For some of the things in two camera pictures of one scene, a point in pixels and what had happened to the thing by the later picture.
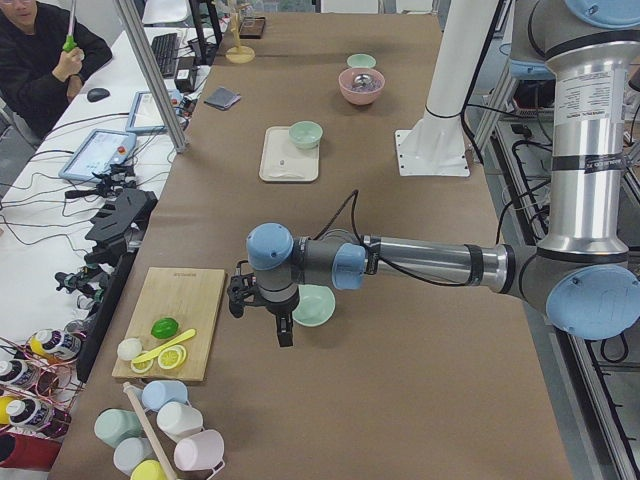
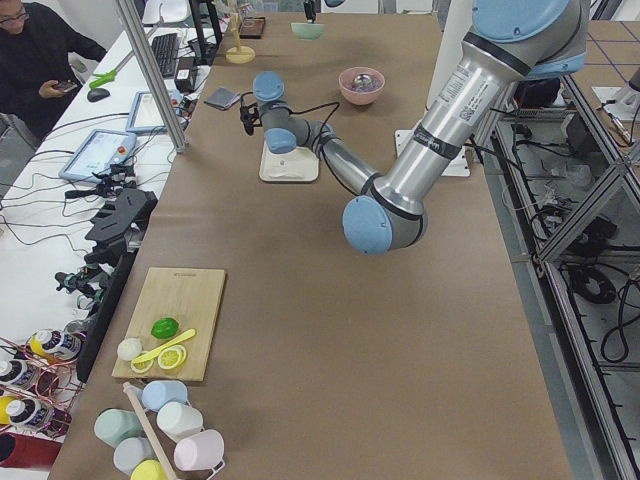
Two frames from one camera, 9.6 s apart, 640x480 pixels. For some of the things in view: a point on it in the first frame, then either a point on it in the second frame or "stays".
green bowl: [361, 60] → [307, 31]
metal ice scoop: [363, 80] stays
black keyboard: [166, 52] stays
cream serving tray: [284, 159] stays
